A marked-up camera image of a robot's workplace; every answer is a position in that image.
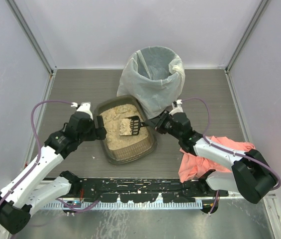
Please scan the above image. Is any black litter scoop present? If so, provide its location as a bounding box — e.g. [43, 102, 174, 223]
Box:
[119, 116, 148, 136]

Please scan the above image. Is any grey plastic litter box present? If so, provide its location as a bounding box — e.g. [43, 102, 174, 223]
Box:
[94, 95, 157, 165]

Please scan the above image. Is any bin with white bag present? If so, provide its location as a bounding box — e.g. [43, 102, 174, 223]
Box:
[117, 46, 186, 119]

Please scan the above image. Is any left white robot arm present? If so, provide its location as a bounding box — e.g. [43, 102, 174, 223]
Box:
[0, 111, 106, 235]

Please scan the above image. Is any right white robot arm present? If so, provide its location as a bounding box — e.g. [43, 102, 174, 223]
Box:
[145, 111, 281, 204]

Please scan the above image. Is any beige cat litter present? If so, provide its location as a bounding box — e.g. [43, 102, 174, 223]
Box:
[100, 104, 149, 150]

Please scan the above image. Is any pink cloth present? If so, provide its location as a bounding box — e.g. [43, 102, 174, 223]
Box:
[178, 136, 256, 183]

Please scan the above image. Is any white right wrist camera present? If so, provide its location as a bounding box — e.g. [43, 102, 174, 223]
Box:
[169, 100, 183, 116]

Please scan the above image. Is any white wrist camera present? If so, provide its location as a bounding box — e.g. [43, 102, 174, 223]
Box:
[71, 102, 94, 120]
[169, 100, 183, 116]

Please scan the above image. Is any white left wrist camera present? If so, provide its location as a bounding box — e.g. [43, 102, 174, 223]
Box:
[71, 102, 94, 120]

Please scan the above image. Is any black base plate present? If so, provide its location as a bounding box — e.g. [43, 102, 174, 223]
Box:
[52, 177, 229, 203]

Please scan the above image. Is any white slotted cable duct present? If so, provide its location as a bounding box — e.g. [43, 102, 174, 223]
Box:
[42, 199, 203, 210]

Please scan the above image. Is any left aluminium frame post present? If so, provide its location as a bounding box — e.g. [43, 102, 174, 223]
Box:
[5, 0, 57, 75]

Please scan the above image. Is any aluminium frame post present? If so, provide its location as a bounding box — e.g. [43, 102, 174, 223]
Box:
[5, 0, 57, 75]
[225, 0, 271, 73]

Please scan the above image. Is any right aluminium frame post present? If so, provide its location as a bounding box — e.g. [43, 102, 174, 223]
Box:
[225, 0, 271, 73]

